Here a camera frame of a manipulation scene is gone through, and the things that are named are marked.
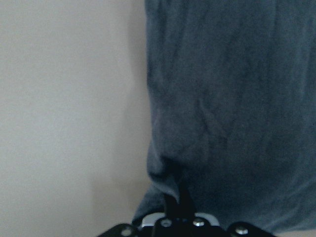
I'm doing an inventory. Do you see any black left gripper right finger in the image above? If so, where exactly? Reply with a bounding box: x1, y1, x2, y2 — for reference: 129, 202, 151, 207
179, 182, 195, 220

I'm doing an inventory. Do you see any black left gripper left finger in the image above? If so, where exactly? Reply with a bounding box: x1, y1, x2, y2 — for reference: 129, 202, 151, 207
164, 194, 181, 219

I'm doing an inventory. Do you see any black printed t-shirt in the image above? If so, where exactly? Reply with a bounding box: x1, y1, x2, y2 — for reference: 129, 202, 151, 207
132, 0, 316, 233

